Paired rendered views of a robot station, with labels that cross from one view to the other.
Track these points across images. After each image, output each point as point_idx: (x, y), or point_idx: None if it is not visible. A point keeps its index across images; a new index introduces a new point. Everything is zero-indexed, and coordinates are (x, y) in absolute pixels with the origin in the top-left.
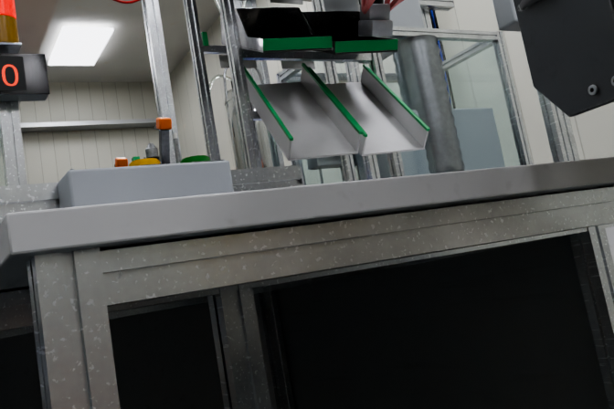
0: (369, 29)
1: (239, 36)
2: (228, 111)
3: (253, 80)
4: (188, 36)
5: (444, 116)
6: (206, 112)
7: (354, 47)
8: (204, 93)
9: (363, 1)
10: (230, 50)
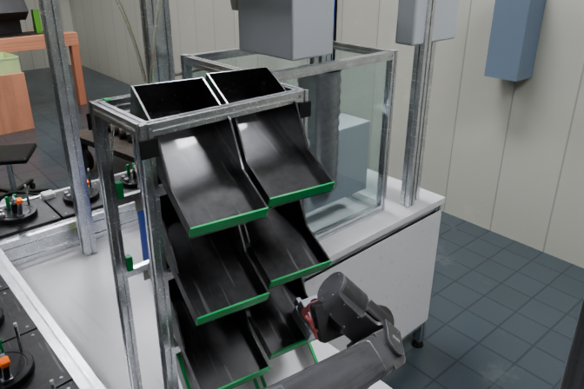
0: (305, 333)
1: (173, 326)
2: (134, 144)
3: (184, 370)
4: (111, 262)
5: (331, 148)
6: (128, 337)
7: (288, 350)
8: (127, 320)
9: (305, 313)
10: (163, 353)
